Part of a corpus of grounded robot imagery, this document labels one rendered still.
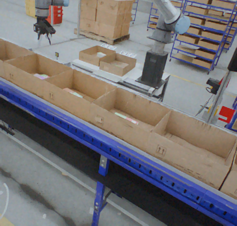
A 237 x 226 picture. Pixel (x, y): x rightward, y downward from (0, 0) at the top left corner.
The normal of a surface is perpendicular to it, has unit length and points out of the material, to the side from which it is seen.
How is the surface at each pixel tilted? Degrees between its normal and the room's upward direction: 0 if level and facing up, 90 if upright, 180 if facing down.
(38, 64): 90
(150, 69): 90
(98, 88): 89
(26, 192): 0
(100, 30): 90
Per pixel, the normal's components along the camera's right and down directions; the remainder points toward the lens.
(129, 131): -0.52, 0.38
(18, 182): 0.15, -0.84
